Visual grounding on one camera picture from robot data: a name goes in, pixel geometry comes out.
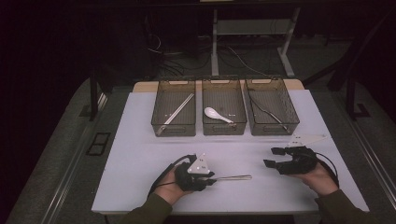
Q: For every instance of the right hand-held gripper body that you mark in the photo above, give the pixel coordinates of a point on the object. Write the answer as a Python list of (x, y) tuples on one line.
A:
[(300, 160)]

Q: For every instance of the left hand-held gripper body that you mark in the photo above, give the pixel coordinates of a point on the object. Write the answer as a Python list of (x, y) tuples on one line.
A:
[(196, 168)]

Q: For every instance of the steel table knife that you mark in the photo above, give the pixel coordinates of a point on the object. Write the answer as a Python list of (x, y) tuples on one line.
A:
[(236, 177)]

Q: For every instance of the steel fork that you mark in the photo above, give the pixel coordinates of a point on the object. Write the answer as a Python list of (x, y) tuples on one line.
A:
[(275, 118)]

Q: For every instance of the smoky transparent plastic bin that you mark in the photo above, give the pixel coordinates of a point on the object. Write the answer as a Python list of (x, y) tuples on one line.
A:
[(280, 99), (227, 99), (168, 102)]

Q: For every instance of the white ceramic soup spoon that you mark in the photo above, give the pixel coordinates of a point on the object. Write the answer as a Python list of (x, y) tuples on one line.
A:
[(211, 113)]

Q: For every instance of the white chopstick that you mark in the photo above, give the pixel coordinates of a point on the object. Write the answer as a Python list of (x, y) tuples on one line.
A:
[(180, 109), (177, 110)]

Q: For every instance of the person's right hand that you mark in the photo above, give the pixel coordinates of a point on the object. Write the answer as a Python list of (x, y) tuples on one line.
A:
[(320, 182)]

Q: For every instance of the person's left hand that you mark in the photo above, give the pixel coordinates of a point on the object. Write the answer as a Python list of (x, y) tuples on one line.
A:
[(169, 189)]

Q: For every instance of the white table cover sheet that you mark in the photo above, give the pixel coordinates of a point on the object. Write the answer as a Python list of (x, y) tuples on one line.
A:
[(140, 155)]

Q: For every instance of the dark metal stand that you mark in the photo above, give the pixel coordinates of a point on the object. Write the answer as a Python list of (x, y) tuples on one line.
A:
[(94, 93), (351, 99)]

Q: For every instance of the white metal desk frame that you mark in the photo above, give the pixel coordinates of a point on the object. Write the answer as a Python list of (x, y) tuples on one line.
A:
[(252, 27)]

